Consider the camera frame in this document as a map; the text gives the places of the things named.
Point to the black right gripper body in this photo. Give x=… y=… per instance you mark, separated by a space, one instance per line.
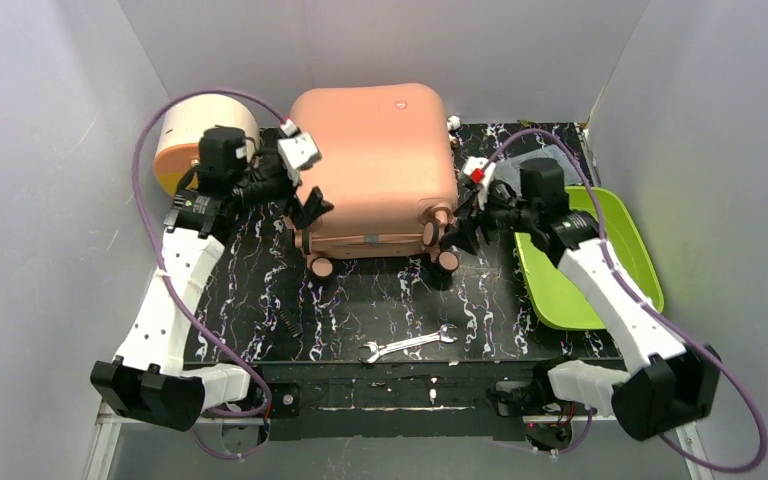
x=475 y=216

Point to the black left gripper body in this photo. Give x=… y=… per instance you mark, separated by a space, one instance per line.
x=297 y=198

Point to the pink hard-shell suitcase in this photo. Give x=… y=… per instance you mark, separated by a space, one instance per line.
x=387 y=168

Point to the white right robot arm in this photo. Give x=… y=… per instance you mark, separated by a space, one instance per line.
x=665 y=382

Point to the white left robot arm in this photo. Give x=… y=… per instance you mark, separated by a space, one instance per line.
x=146 y=380

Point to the silver open-end wrench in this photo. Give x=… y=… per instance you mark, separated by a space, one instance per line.
x=445 y=334

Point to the clear plastic screw box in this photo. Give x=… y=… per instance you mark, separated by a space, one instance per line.
x=508 y=170

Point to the cream cylindrical drum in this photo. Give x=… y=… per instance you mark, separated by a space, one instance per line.
x=184 y=125

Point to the green plastic tray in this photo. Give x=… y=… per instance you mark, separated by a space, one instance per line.
x=557 y=300

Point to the black spring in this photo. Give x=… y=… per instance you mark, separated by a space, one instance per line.
x=293 y=327

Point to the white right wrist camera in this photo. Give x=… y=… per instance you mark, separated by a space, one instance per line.
x=477 y=174

